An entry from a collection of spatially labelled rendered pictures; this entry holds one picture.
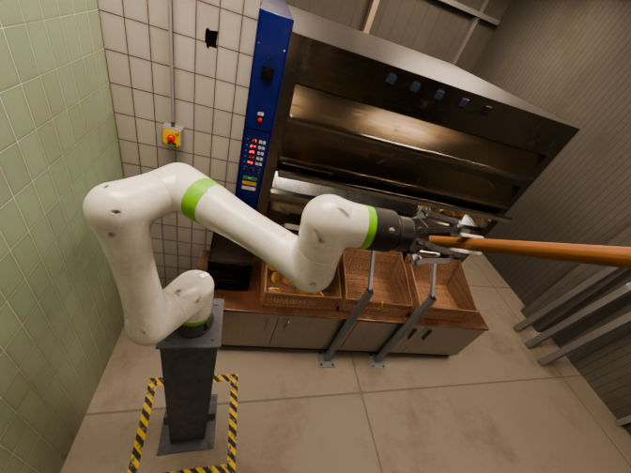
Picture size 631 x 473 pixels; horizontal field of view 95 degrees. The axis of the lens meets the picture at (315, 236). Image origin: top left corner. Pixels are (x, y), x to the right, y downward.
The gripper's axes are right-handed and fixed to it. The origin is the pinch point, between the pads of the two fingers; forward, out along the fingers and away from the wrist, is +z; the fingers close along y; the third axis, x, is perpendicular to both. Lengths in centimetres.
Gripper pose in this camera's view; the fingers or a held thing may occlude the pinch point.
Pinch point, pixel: (466, 243)
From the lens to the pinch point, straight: 76.8
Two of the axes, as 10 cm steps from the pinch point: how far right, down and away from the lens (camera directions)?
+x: 2.7, 0.4, -9.6
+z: 9.5, 1.4, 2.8
